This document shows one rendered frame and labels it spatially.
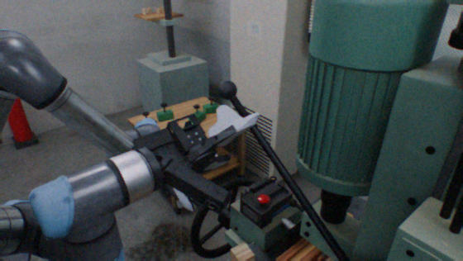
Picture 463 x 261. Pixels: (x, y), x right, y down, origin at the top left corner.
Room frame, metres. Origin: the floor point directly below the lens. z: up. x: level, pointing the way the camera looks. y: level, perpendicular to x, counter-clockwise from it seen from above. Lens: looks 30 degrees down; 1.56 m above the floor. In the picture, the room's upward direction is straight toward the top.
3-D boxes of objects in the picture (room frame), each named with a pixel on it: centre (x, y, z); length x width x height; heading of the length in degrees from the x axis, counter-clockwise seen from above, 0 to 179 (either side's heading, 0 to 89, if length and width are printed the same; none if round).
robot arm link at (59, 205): (0.35, 0.21, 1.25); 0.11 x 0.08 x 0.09; 130
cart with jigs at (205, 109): (2.00, 0.30, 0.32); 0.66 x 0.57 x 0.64; 129
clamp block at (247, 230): (0.65, -0.09, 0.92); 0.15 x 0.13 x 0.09; 130
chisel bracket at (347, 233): (0.49, -0.22, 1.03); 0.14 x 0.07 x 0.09; 40
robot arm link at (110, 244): (0.36, 0.23, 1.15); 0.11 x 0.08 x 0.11; 71
